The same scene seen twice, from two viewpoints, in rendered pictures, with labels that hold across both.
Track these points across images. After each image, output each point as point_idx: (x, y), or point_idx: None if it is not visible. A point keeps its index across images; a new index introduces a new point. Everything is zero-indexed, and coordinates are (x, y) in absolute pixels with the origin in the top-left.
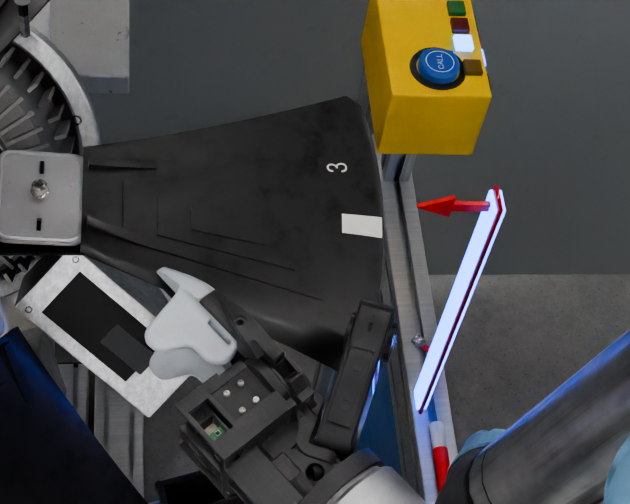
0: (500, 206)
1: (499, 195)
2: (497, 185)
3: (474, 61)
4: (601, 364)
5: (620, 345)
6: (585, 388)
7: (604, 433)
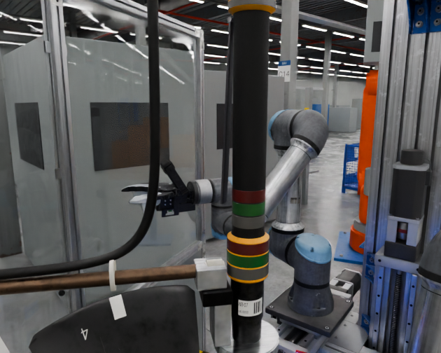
0: (306, 352)
1: (301, 351)
2: (296, 349)
3: (203, 352)
4: (432, 323)
5: (433, 312)
6: (436, 335)
7: None
